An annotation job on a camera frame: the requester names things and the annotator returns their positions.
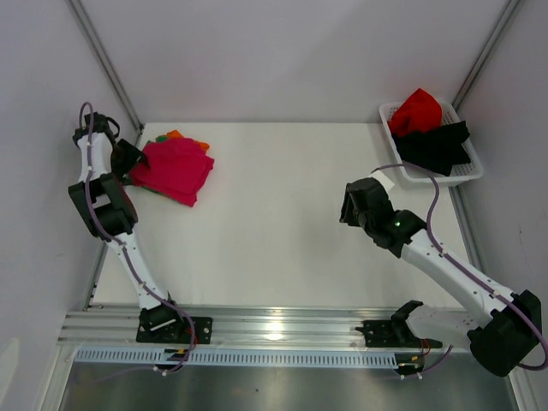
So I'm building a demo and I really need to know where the green t shirt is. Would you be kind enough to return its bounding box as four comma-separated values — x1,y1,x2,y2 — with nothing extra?
137,135,173,197

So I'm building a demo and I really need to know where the orange t shirt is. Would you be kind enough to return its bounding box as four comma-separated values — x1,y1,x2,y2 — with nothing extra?
166,129,210,152

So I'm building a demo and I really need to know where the pink t shirt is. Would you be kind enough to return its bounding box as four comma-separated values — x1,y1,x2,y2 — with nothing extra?
129,139,215,207

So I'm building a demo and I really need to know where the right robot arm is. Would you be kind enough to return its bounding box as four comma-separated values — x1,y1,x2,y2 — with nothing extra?
340,172,547,377

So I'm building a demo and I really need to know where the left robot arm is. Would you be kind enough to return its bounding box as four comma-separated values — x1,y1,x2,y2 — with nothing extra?
68,103,186,343

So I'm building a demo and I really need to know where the black t shirt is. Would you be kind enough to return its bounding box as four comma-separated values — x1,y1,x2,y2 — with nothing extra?
391,121,472,176

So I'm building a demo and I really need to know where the red t shirt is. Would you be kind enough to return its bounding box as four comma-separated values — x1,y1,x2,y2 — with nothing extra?
388,88,443,136

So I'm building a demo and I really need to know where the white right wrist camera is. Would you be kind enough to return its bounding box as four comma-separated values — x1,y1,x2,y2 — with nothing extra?
370,170,395,193

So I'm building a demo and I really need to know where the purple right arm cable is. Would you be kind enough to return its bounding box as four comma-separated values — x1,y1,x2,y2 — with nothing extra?
370,163,548,380

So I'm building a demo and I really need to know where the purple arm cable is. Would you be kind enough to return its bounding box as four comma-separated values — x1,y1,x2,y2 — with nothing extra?
79,101,199,382
370,163,548,380

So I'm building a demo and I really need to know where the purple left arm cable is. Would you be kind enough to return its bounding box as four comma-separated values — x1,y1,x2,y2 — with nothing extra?
79,101,199,382

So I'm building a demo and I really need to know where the aluminium front rail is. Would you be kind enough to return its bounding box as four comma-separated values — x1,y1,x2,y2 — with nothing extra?
57,306,526,354

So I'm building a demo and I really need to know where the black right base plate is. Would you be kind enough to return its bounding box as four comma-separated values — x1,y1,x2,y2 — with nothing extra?
354,319,443,348

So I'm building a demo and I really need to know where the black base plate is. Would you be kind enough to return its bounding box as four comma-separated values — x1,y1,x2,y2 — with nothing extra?
354,319,443,348
136,317,213,345

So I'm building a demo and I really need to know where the left aluminium corner post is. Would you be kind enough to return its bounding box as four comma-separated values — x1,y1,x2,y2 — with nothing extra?
65,0,144,132

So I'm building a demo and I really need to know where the aluminium corner post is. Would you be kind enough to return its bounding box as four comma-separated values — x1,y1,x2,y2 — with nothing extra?
451,0,526,111
65,0,144,132

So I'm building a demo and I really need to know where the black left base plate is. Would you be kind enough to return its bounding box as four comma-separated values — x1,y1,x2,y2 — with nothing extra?
136,317,213,345

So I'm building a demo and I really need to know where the white slotted cable duct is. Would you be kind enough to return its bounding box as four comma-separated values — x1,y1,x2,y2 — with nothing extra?
74,347,399,370

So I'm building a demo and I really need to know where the right aluminium corner post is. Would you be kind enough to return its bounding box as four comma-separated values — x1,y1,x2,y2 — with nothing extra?
451,0,526,111

